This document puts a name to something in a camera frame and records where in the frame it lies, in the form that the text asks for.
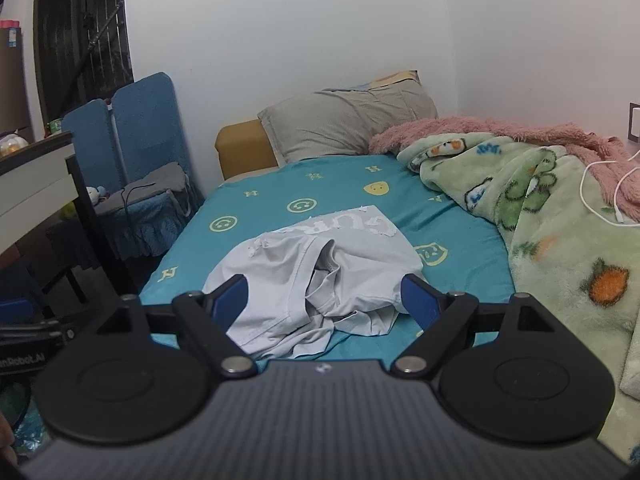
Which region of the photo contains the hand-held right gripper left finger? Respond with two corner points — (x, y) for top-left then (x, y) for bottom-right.
(95, 274), (259, 377)

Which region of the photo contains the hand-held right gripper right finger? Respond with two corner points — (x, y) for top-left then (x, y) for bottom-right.
(390, 272), (556, 377)

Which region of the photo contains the light grey t-shirt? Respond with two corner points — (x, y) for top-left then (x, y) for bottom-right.
(201, 205), (428, 361)

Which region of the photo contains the grey cloth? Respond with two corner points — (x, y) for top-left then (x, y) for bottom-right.
(95, 161), (193, 211)

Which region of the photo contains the green printed fleece blanket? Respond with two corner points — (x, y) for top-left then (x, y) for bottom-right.
(397, 132), (640, 461)

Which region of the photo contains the yellow padded headboard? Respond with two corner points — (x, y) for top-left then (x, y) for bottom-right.
(215, 119), (279, 182)

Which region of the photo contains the teal printed bed sheet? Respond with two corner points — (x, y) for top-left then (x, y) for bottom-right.
(137, 152), (518, 363)

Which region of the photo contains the pink fluffy blanket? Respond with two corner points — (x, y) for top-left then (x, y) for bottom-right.
(369, 116), (640, 226)

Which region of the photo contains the blue folding chair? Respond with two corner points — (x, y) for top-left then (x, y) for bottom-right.
(61, 72), (206, 261)

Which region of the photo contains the grey pillow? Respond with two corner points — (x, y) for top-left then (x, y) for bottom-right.
(257, 77), (440, 166)

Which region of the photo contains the pale yellow round object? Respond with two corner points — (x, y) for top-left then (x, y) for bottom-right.
(0, 132), (31, 158)

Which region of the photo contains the pale yellow cushion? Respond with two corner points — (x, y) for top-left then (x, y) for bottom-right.
(367, 70), (420, 92)

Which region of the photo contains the dark barred window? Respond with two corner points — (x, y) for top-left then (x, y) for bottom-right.
(32, 0), (135, 121)

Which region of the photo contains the white desk with black frame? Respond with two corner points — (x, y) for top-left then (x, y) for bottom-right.
(0, 130), (138, 306)

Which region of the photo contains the white cable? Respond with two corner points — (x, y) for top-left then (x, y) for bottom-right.
(580, 147), (640, 223)

